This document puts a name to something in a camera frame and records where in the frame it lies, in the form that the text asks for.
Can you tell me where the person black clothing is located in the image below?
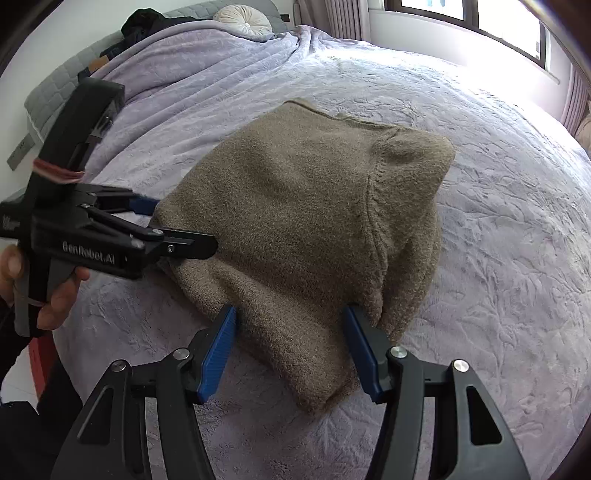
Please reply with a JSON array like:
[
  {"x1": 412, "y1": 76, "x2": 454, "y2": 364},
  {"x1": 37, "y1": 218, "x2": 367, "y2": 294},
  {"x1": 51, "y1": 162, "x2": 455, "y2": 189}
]
[{"x1": 1, "y1": 292, "x2": 82, "y2": 479}]

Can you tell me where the dark framed window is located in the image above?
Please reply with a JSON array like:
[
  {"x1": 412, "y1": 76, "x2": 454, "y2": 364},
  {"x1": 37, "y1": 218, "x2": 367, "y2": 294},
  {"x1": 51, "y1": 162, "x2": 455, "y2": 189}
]
[{"x1": 384, "y1": 0, "x2": 547, "y2": 69}]

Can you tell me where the brown knit sweater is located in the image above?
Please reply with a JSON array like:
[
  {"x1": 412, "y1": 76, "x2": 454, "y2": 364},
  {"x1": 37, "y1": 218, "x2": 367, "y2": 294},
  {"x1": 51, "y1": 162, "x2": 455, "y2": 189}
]
[{"x1": 154, "y1": 99, "x2": 456, "y2": 413}]

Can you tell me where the pink pleated curtain right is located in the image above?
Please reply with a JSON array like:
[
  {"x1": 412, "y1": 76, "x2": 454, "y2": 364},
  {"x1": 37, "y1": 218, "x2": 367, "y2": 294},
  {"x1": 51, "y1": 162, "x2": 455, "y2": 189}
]
[{"x1": 560, "y1": 64, "x2": 589, "y2": 136}]

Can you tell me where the lavender embossed bedspread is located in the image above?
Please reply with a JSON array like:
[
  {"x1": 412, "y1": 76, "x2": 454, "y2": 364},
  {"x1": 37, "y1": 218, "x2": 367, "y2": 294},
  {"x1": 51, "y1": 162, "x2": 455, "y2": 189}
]
[{"x1": 54, "y1": 39, "x2": 590, "y2": 479}]

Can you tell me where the pleated curtain left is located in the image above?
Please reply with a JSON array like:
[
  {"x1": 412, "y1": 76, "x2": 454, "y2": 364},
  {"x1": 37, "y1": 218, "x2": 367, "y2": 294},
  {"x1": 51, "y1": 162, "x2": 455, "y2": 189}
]
[{"x1": 294, "y1": 0, "x2": 370, "y2": 41}]

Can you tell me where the grey wall switch panel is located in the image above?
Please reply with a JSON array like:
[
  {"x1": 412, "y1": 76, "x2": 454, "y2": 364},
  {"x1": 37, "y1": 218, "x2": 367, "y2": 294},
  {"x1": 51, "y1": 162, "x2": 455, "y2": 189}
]
[{"x1": 7, "y1": 134, "x2": 35, "y2": 171}]

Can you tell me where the person left hand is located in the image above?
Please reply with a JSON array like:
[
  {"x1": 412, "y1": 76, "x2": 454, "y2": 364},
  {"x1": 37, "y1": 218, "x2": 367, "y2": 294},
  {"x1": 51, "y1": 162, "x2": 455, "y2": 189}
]
[{"x1": 1, "y1": 245, "x2": 90, "y2": 331}]

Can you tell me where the dark clothes pile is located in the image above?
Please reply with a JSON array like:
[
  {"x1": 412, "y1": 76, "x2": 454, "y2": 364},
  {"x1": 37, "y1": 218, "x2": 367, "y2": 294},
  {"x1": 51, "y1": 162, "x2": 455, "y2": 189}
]
[{"x1": 77, "y1": 8, "x2": 195, "y2": 82}]

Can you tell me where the purple fleece blanket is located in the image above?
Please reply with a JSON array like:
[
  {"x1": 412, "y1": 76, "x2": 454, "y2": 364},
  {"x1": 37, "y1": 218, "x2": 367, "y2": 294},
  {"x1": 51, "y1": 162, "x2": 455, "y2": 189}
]
[{"x1": 85, "y1": 21, "x2": 334, "y2": 187}]

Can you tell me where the round cream pillow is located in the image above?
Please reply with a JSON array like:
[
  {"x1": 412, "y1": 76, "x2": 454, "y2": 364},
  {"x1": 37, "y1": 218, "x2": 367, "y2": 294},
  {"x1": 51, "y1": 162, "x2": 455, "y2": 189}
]
[{"x1": 212, "y1": 4, "x2": 273, "y2": 40}]

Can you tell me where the grey padded headboard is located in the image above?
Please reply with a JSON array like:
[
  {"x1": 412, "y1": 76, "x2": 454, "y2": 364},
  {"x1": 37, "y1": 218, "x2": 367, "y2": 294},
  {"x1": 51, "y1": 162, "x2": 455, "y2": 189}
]
[{"x1": 23, "y1": 0, "x2": 290, "y2": 142}]

